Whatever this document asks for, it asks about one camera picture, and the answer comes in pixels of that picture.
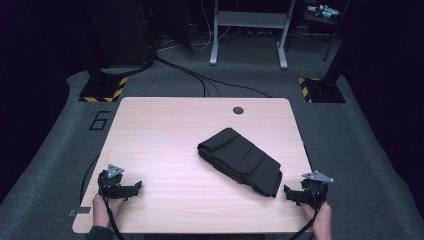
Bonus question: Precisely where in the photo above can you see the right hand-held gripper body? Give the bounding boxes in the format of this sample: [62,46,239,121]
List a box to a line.
[293,170,335,206]

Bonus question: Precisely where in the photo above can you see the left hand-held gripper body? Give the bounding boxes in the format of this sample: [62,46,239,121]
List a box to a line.
[97,163,139,201]

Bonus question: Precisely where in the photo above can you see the black pleated skirt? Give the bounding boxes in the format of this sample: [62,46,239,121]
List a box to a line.
[196,127,284,199]

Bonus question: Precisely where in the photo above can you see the person's left hand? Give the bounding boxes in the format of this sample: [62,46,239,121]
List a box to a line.
[92,193,126,230]

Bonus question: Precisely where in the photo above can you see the person's right hand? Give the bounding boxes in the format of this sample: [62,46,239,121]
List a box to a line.
[301,201,334,240]

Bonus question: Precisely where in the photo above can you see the grey tape strip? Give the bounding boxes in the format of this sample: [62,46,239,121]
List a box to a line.
[67,206,92,218]

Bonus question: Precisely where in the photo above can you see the black tape floor number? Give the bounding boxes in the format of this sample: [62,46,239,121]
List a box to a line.
[88,110,111,132]

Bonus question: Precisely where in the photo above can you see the black cabinet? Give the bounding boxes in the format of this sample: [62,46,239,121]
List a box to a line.
[83,0,158,69]

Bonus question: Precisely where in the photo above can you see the dark shelf with small things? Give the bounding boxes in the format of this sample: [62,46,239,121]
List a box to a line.
[299,0,346,24]

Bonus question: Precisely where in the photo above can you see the right hand-held gripper black cable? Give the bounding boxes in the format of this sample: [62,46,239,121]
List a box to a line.
[289,185,327,240]

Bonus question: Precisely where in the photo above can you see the hand-held gripper black cable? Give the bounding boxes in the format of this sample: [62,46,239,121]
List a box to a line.
[289,185,327,240]
[97,171,127,240]

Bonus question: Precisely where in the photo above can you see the left hand-held gripper black cable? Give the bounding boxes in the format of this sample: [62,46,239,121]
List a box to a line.
[97,171,127,240]

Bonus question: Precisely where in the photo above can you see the black cable beside table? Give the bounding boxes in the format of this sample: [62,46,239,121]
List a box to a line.
[79,154,101,205]

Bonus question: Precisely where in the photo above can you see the black base plate hazard stripes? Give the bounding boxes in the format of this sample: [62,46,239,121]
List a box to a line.
[78,76,129,103]
[298,77,347,104]

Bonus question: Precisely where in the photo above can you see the black floor cable bundle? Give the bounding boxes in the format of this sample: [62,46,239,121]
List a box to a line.
[153,55,273,99]

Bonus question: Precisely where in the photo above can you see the black stand post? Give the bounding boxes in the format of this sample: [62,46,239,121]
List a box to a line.
[322,0,353,84]
[81,0,113,84]

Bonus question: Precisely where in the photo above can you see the white metal desk frame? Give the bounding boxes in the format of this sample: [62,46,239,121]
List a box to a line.
[208,0,297,70]

